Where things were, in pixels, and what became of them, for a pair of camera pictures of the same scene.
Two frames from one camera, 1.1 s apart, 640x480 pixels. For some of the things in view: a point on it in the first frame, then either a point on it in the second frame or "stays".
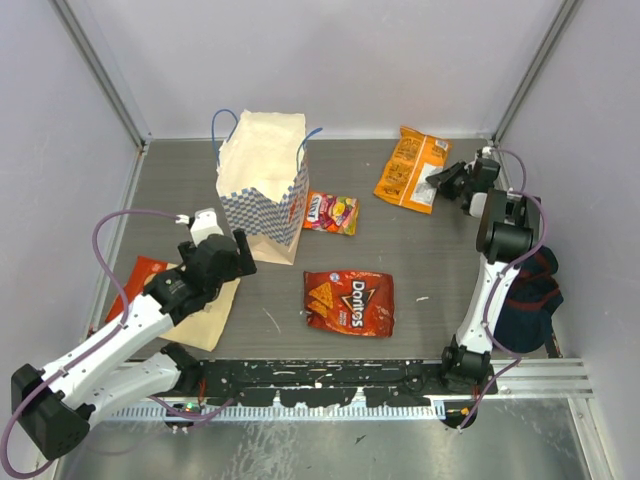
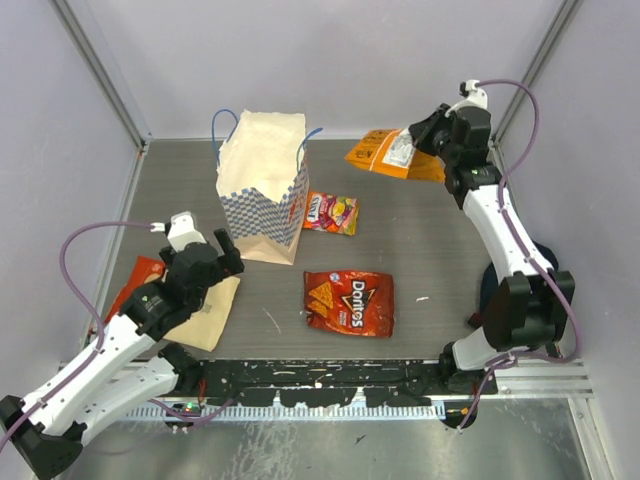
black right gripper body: [467, 185] to [441, 140]
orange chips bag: [415, 156] to [391, 152]
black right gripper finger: [440, 178] to [423, 131]
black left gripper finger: [242, 245] to [226, 245]
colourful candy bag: [331, 213] stays
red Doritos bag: [355, 303] stays
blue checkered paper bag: [261, 161] stays
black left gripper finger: [248, 264] to [235, 260]
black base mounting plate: [334, 383] stays
